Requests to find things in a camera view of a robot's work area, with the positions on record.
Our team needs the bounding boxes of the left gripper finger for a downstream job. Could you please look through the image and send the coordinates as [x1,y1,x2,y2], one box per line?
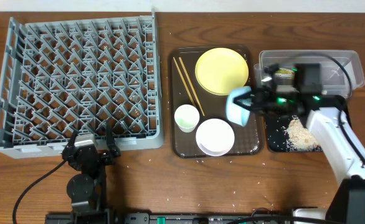
[66,130,78,149]
[106,125,121,157]

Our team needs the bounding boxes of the light blue bowl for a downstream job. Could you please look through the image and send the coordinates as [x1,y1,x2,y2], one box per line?
[225,86,252,126]

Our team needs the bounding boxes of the yellow green wrapper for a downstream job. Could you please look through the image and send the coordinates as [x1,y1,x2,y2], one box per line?
[274,68,295,80]

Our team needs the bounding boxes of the white paper napkin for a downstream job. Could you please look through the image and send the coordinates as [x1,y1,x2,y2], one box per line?
[344,62,356,89]

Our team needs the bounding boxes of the pink white bowl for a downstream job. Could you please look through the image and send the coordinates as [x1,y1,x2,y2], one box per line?
[196,118,235,157]

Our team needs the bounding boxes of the white green cup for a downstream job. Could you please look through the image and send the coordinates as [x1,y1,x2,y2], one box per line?
[174,105,200,133]

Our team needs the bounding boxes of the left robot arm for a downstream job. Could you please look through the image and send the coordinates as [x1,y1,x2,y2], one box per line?
[62,126,121,223]

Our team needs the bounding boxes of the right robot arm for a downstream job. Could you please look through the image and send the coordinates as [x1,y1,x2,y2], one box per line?
[227,63,365,223]

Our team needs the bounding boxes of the black waste tray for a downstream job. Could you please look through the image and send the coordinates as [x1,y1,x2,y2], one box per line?
[265,95,346,152]

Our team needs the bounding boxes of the rice food waste pile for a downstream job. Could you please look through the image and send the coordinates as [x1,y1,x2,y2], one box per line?
[283,116,321,152]

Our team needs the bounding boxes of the grey dishwasher rack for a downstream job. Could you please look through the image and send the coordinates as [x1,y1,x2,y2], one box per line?
[0,15,164,159]

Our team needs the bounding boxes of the clear plastic bin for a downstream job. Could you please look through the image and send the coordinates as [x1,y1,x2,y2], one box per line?
[254,50,365,98]

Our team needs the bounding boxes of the yellow plate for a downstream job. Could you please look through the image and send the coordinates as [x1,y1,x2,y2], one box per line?
[195,47,249,95]

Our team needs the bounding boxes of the brown serving tray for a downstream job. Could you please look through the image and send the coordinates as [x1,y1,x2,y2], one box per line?
[168,46,265,159]

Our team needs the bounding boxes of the right bamboo chopstick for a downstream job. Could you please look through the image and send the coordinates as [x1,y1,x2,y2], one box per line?
[179,57,205,116]

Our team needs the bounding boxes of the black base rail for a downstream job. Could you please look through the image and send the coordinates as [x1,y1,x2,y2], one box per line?
[44,213,291,224]

